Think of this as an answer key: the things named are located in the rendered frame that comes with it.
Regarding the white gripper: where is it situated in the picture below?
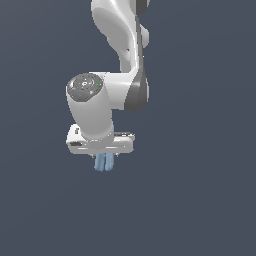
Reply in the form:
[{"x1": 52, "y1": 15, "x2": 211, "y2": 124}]
[{"x1": 65, "y1": 123, "x2": 136, "y2": 172}]

